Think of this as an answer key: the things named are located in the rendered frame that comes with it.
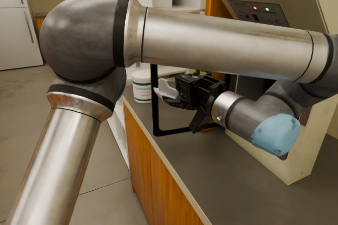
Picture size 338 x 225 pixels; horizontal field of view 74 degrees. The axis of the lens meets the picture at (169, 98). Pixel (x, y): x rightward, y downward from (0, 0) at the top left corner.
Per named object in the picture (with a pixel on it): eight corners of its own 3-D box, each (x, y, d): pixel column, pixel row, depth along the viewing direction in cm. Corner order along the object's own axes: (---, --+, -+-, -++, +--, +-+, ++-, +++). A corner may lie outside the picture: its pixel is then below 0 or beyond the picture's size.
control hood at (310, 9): (239, 19, 77) (244, -13, 73) (337, 38, 51) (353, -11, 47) (212, 21, 73) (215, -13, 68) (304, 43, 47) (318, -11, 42)
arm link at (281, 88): (352, 75, 39) (318, 115, 36) (308, 97, 50) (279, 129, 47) (316, 45, 41) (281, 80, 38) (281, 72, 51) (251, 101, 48)
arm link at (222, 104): (248, 120, 50) (222, 138, 46) (231, 112, 53) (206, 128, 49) (250, 91, 46) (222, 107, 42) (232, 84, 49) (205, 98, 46)
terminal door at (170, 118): (224, 125, 94) (237, 26, 76) (153, 137, 87) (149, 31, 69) (223, 124, 95) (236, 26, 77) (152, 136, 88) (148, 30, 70)
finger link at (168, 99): (168, 88, 61) (197, 95, 56) (169, 94, 62) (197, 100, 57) (158, 97, 58) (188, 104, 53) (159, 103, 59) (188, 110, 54)
